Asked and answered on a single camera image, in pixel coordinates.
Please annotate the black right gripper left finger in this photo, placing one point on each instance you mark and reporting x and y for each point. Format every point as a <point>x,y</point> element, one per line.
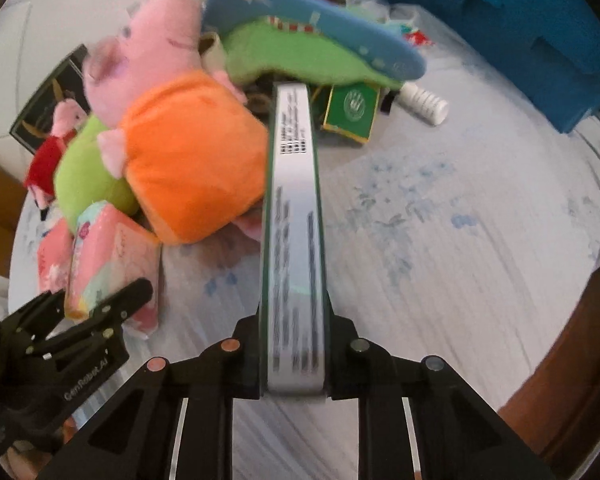
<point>169,420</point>

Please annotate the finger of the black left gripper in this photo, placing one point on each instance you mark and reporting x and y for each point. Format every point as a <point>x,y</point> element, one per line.
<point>105,323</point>
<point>36,319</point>

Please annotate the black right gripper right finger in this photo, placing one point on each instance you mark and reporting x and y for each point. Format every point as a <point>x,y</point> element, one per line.
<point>420,419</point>

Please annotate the green orange medicine box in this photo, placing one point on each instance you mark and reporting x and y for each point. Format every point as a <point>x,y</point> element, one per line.
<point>293,327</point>

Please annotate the pink tissue pack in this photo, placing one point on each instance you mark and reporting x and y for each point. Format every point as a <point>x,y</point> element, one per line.
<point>110,251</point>

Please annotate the pink pig plush orange dress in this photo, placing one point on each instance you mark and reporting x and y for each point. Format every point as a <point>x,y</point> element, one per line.
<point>182,138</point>

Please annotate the pink pig plush red dress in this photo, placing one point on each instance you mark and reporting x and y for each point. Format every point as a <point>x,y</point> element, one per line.
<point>68,117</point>

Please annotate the black gold-print box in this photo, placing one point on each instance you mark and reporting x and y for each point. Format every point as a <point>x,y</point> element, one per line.
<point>65,81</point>

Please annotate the white plastic bottle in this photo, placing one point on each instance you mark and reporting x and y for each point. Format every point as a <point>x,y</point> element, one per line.
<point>423,103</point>

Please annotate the green plush toy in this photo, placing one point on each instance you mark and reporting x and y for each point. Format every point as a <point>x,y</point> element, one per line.
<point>270,45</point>

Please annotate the small green square box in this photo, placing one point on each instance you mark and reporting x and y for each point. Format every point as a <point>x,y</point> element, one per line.
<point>351,110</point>

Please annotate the red white toothpaste box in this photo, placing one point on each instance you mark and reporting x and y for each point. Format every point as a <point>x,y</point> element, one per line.
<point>408,31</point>

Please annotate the blue plastic storage crate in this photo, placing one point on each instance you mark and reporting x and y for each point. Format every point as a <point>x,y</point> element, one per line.
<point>549,49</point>

